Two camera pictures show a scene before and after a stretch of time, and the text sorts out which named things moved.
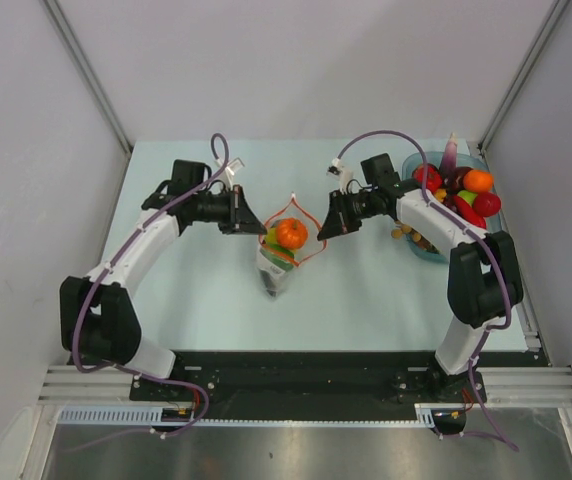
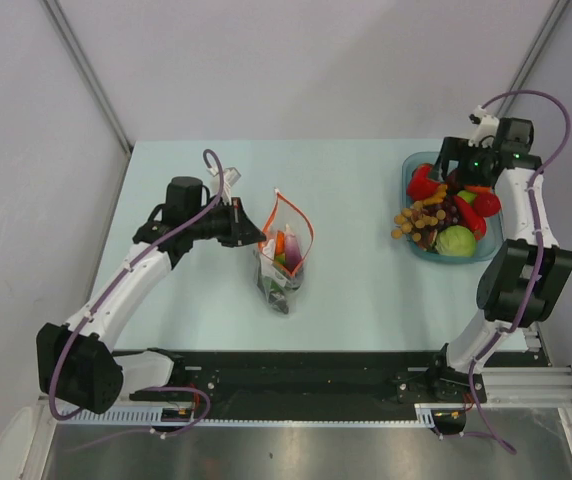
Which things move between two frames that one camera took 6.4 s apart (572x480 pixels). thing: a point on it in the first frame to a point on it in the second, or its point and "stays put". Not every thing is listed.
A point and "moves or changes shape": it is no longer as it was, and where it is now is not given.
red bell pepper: [434, 177] stays put
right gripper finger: [341, 219] to [453, 149]
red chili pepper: [469, 213] stays put
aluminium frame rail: [540, 388] stays put
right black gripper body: [363, 205] to [474, 173]
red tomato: [486, 204] stays put
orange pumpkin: [291, 232] to [280, 243]
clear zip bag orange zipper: [288, 239] moves or changes shape
